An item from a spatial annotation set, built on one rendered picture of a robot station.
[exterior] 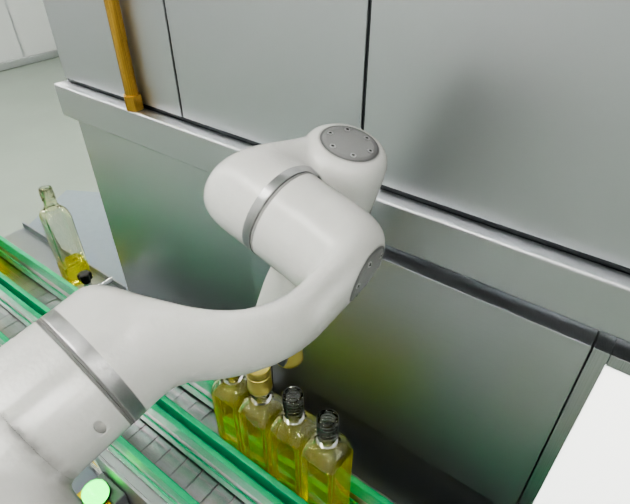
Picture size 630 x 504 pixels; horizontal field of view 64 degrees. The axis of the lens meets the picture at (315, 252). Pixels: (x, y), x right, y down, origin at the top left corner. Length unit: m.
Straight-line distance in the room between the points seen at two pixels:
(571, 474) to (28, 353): 0.61
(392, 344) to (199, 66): 0.46
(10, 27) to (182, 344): 6.54
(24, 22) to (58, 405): 6.62
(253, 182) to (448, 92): 0.25
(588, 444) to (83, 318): 0.55
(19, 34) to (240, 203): 6.51
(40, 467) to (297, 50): 0.48
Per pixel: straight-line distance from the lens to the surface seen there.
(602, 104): 0.50
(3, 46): 6.77
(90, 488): 1.03
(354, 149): 0.41
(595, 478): 0.72
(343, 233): 0.33
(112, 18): 0.84
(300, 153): 0.40
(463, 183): 0.56
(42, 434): 0.30
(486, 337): 0.61
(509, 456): 0.74
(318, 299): 0.31
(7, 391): 0.30
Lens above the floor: 1.69
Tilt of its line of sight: 37 degrees down
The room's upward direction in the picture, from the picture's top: straight up
